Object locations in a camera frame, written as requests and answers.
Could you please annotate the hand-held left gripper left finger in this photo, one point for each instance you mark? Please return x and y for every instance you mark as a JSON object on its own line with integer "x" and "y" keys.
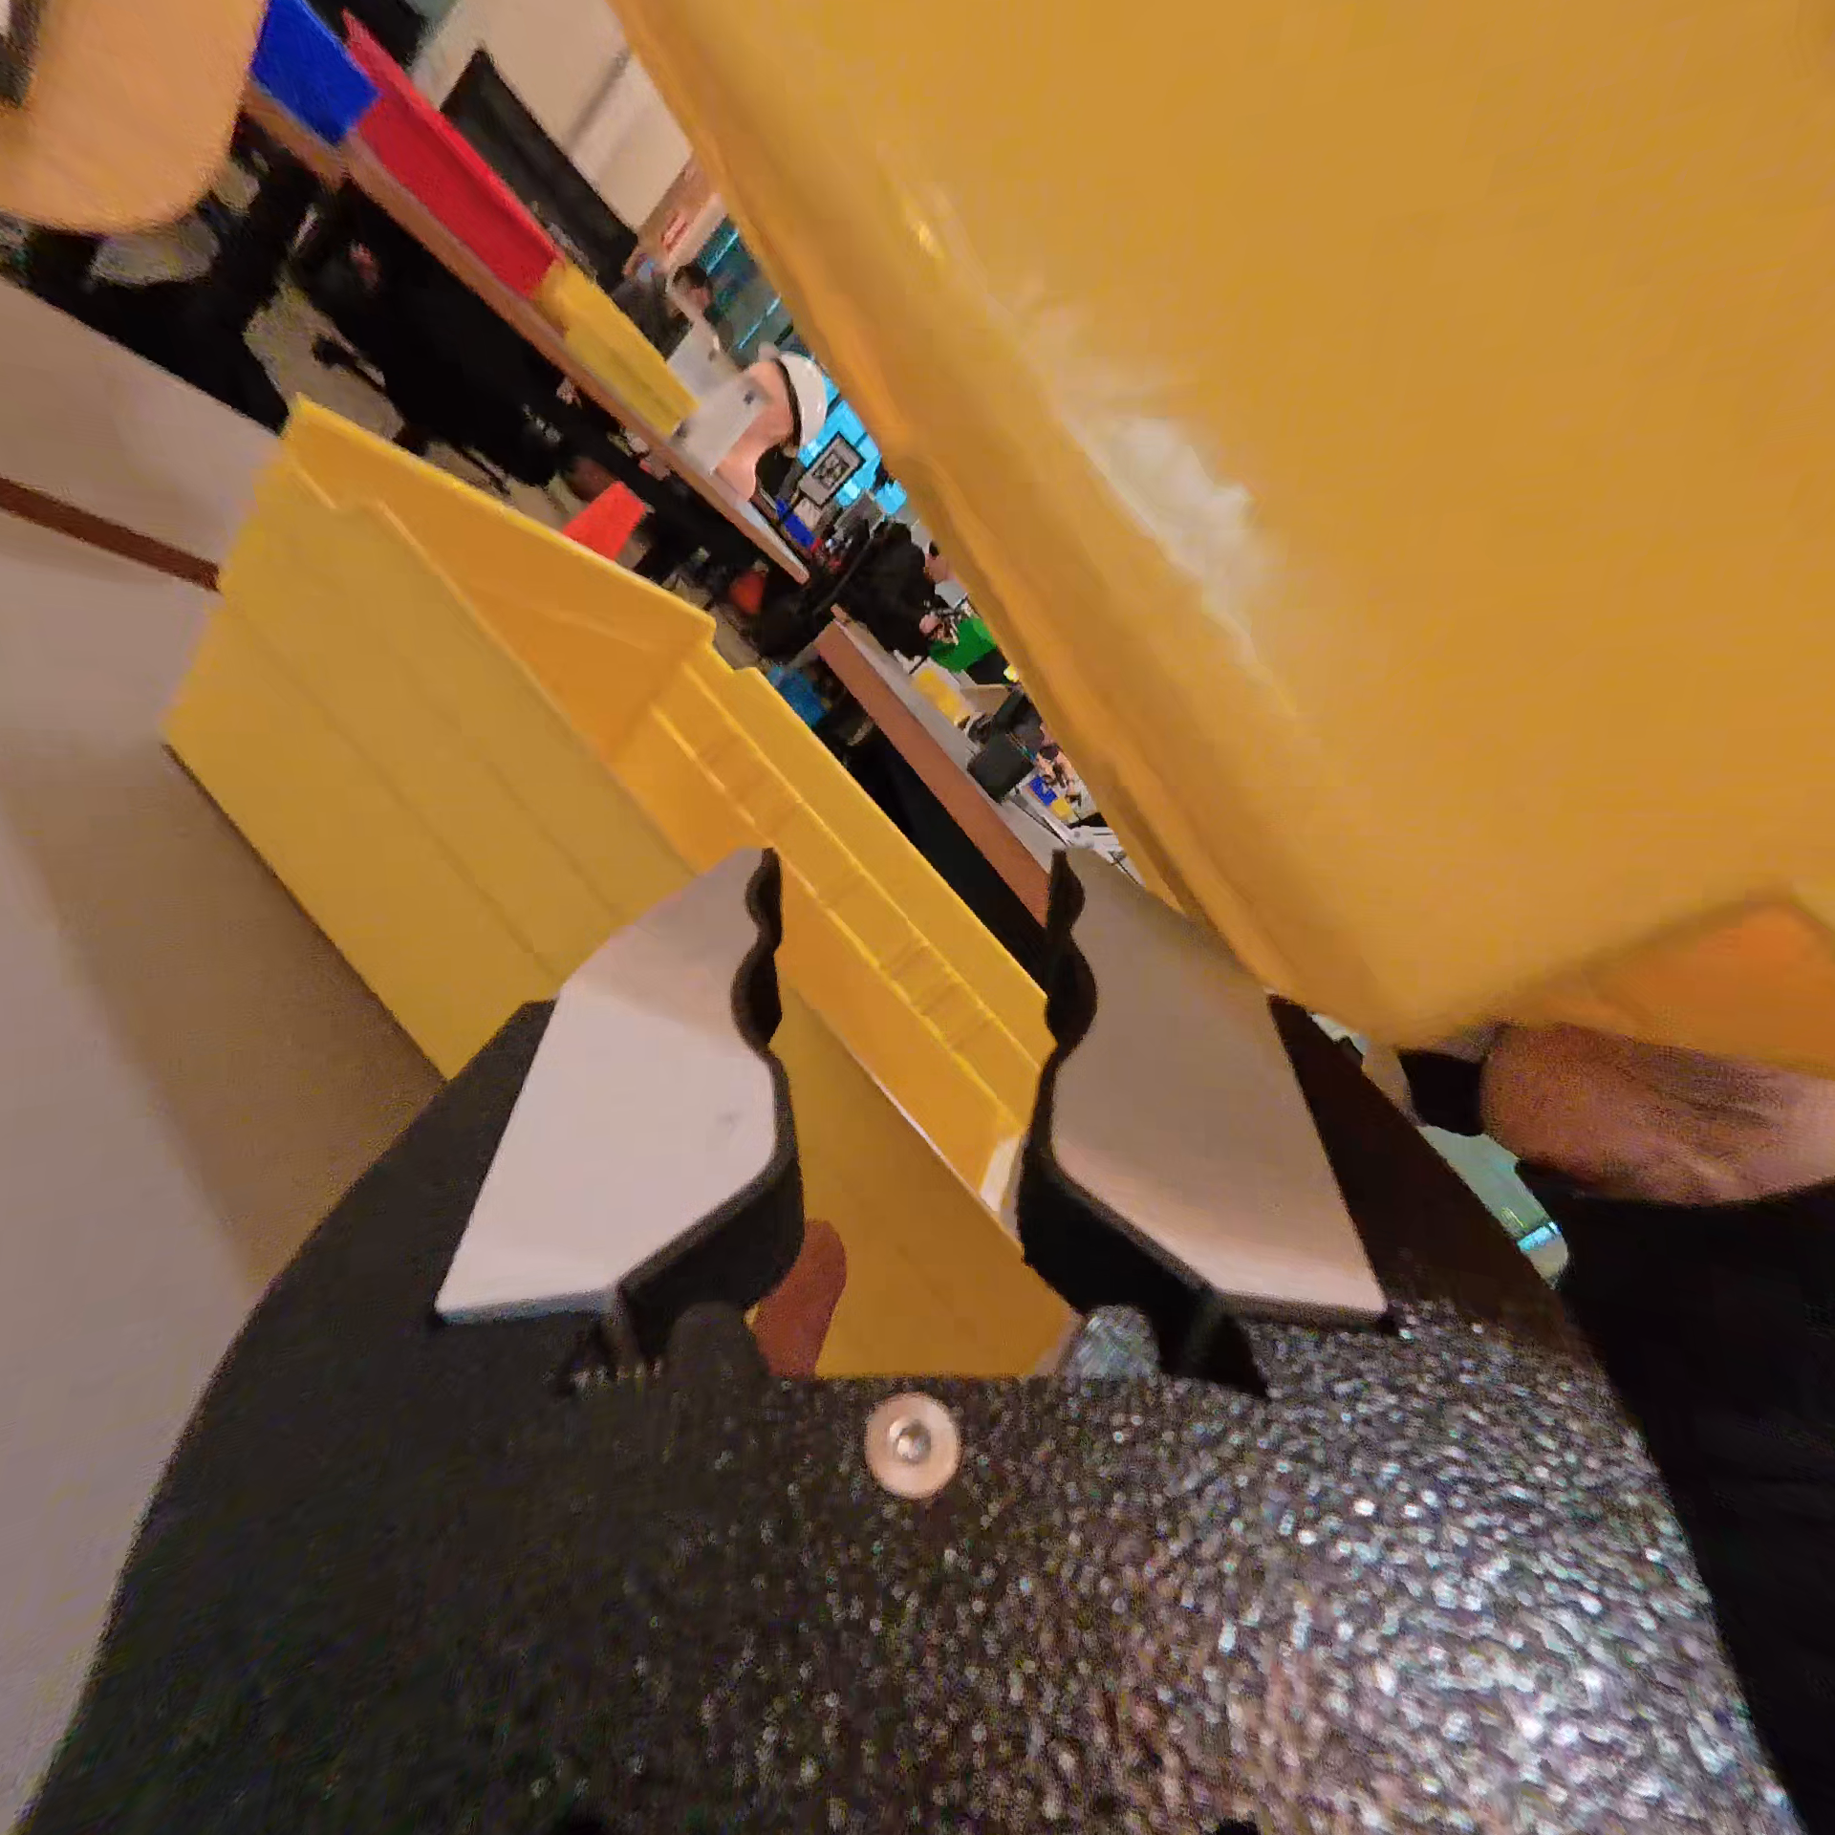
{"x": 615, "y": 1133}

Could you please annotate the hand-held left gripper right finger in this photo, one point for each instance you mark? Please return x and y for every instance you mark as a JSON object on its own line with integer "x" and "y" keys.
{"x": 1206, "y": 1133}

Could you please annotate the yellow plastic box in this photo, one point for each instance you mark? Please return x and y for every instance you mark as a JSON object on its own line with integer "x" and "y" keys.
{"x": 430, "y": 748}
{"x": 1290, "y": 431}

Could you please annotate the person's right hand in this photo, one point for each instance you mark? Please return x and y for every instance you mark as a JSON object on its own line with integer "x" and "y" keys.
{"x": 1648, "y": 1120}

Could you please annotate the wooden edged table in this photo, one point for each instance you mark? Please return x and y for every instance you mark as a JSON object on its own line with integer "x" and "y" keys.
{"x": 932, "y": 759}

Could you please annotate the green plastic bin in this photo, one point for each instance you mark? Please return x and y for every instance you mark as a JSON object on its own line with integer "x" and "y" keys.
{"x": 962, "y": 643}

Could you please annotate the white hard hat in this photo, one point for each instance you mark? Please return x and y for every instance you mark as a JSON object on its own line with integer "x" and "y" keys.
{"x": 804, "y": 390}

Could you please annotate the small yellow storage bin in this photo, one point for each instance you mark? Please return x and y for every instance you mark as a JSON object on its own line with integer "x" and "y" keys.
{"x": 615, "y": 345}

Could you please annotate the long wooden table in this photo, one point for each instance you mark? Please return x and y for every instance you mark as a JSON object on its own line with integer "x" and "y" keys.
{"x": 430, "y": 238}

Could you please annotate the red storage bin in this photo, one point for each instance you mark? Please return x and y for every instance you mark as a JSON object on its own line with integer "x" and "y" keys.
{"x": 451, "y": 174}

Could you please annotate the blue storage bin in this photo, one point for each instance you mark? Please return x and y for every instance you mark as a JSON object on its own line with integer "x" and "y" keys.
{"x": 309, "y": 64}

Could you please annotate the round wooden board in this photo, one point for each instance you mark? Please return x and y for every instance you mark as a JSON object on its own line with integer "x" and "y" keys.
{"x": 127, "y": 114}

